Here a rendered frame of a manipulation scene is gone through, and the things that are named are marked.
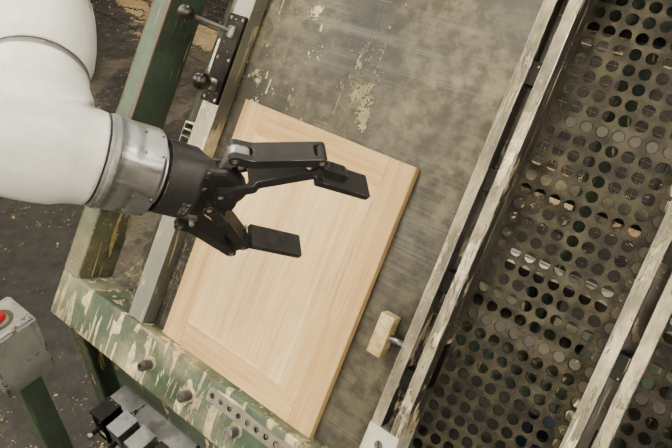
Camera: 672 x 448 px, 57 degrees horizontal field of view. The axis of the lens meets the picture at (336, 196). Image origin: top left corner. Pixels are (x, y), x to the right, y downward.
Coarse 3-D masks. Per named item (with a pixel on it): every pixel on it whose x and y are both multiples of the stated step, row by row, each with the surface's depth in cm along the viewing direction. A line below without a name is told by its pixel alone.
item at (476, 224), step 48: (576, 0) 98; (528, 48) 101; (528, 96) 104; (528, 144) 103; (480, 192) 104; (480, 240) 102; (432, 288) 106; (432, 336) 105; (432, 384) 110; (384, 432) 108
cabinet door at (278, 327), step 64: (256, 128) 134; (256, 192) 133; (320, 192) 125; (384, 192) 117; (192, 256) 140; (256, 256) 132; (320, 256) 124; (384, 256) 118; (192, 320) 139; (256, 320) 130; (320, 320) 123; (256, 384) 129; (320, 384) 121
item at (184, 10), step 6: (180, 6) 129; (186, 6) 129; (192, 6) 130; (180, 12) 129; (186, 12) 128; (192, 12) 129; (180, 18) 129; (186, 18) 129; (192, 18) 130; (198, 18) 131; (204, 18) 132; (210, 24) 133; (216, 24) 133; (222, 30) 134; (228, 30) 135; (234, 30) 135; (228, 36) 135
